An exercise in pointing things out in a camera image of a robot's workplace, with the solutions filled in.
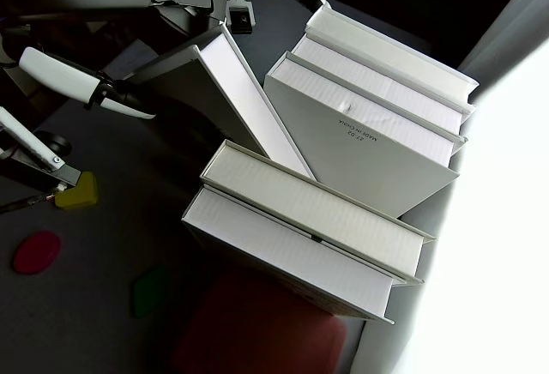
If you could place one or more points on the grey book with chinese title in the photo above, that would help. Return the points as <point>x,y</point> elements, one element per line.
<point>317,206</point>

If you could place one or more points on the red hardcover book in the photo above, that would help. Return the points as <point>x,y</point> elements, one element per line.
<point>257,327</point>

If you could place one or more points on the grey table cloth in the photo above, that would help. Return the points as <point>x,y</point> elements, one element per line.
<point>86,331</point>

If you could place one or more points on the plain grey book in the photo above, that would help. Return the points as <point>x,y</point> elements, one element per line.
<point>364,164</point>

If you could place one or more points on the white fashion india book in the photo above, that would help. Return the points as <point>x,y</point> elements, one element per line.
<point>244,91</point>

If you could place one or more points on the white book with faint print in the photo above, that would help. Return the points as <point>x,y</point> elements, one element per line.
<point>399,54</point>

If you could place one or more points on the magenta round block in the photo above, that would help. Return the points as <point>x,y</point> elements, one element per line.
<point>38,251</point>

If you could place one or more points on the black and white net book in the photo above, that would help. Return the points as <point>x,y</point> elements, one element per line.
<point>291,258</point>

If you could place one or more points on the green square block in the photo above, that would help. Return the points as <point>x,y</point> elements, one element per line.
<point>150,292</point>

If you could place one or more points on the yellow square block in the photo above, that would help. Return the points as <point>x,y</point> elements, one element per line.
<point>79,196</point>

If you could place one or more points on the grey special issue book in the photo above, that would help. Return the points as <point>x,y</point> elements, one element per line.
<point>386,86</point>

